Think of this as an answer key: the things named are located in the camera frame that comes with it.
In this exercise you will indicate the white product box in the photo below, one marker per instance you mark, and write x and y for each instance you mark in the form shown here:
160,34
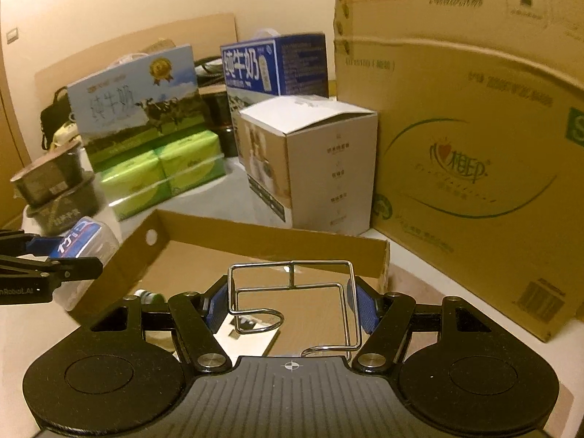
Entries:
328,169

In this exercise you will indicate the grey table mat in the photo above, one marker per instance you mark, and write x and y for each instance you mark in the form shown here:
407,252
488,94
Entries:
424,269

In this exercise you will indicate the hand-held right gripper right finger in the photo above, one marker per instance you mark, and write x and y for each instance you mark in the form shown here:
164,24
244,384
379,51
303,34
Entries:
360,305

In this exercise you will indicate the yellowish plastic bags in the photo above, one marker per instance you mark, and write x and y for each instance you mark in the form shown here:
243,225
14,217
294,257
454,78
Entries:
66,137

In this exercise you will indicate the dark container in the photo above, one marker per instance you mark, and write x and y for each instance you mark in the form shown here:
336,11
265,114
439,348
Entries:
219,118

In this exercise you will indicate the dark food bowl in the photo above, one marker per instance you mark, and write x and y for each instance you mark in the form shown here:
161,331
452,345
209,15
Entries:
45,178
77,210

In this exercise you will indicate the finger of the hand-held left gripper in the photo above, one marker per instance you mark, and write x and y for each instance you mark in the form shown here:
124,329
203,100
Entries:
43,245
77,267

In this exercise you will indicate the black bag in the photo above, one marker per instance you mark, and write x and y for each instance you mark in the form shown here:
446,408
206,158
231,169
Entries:
54,114

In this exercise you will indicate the cow print milk box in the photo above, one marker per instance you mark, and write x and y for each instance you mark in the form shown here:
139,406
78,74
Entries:
137,100

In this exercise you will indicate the shallow cardboard tray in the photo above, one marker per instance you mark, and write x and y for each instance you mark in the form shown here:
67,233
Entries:
273,246

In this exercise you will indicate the wooden wardrobe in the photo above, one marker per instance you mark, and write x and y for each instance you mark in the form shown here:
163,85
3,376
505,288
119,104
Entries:
7,169

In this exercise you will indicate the large cardboard box heart logo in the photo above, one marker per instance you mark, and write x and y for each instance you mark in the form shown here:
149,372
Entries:
456,169

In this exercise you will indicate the clear cotton swab box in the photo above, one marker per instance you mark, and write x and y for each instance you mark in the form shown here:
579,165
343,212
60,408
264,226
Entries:
91,242

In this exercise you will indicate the blue milk carton box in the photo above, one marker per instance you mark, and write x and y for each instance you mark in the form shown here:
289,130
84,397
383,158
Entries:
296,64

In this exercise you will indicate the green tissue pack bundle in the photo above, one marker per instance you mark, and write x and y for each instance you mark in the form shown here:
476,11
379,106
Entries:
159,173

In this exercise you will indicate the small green white bottle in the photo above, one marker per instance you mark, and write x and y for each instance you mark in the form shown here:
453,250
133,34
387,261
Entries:
148,297

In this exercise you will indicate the white booklet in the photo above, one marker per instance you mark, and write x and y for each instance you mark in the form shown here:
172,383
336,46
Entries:
251,342

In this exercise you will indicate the wall switch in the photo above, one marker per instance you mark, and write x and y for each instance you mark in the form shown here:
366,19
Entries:
12,35

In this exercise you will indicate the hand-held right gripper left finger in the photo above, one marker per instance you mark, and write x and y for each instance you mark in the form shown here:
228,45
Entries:
216,303

